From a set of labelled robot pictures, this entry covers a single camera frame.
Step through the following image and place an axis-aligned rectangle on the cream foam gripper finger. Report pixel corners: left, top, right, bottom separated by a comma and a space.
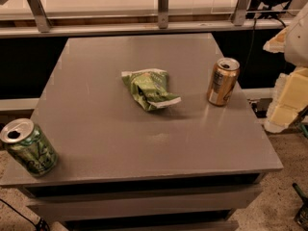
264, 66, 308, 133
263, 28, 288, 53

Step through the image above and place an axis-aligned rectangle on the green jalapeno chip bag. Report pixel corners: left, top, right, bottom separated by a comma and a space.
121, 68, 182, 112

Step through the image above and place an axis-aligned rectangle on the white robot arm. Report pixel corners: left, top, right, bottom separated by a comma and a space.
263, 4, 308, 133

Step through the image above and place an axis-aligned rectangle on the gold soda can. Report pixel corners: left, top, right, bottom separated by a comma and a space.
207, 58, 240, 106

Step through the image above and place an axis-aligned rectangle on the green soda can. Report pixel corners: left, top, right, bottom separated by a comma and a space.
1, 118, 58, 177

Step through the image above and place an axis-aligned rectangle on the dark object on floor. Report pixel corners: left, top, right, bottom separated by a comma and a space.
293, 183, 308, 231

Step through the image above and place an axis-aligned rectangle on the grey drawer cabinet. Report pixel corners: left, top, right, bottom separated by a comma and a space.
1, 34, 282, 231

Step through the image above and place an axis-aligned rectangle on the black hanging cable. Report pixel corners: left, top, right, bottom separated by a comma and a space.
241, 17, 258, 79

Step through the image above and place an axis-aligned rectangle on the right metal bracket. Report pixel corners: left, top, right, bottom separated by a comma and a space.
231, 0, 251, 26

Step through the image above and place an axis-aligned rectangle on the metal bracket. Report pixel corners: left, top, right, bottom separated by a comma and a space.
158, 0, 168, 29
27, 0, 51, 33
231, 0, 251, 26

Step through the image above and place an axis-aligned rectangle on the middle metal bracket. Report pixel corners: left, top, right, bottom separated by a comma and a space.
158, 0, 168, 29

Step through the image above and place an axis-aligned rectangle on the left metal bracket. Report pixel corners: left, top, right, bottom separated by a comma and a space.
27, 0, 51, 33

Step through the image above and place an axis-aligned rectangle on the black floor cable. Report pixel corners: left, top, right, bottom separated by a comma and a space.
0, 197, 51, 231

